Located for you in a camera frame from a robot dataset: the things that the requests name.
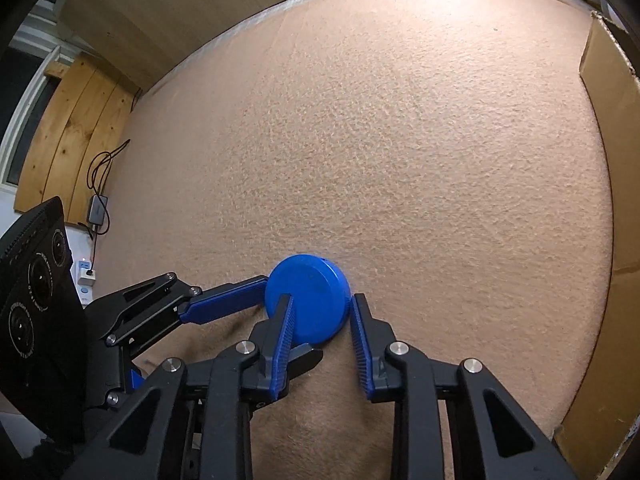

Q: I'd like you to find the brown cardboard box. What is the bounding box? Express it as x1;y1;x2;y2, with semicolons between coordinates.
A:
552;10;640;480

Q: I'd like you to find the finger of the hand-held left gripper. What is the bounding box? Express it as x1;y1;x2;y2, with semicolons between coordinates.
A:
86;272;271;348
120;344;324;396

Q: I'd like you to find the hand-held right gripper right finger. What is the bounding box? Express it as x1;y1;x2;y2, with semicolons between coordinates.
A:
350;292;583;480

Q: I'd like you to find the white power strip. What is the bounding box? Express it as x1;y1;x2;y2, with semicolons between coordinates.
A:
75;257;98;306

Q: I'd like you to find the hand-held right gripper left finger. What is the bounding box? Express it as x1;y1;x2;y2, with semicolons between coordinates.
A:
60;294;296;480

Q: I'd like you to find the white window frame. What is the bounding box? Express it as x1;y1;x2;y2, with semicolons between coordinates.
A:
0;2;76;186

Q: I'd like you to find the pine wood board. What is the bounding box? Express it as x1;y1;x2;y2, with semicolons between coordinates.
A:
14;54;142;221

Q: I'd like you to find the blue round tin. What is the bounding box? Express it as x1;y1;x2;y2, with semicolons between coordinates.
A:
264;254;351;346

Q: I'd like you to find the dark power adapter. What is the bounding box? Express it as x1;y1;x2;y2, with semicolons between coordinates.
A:
87;194;111;226

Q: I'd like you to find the black cable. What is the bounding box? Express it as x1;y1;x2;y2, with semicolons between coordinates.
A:
86;139;132;271

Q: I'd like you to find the light wood panel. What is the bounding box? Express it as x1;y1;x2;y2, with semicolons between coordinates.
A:
55;0;348;92

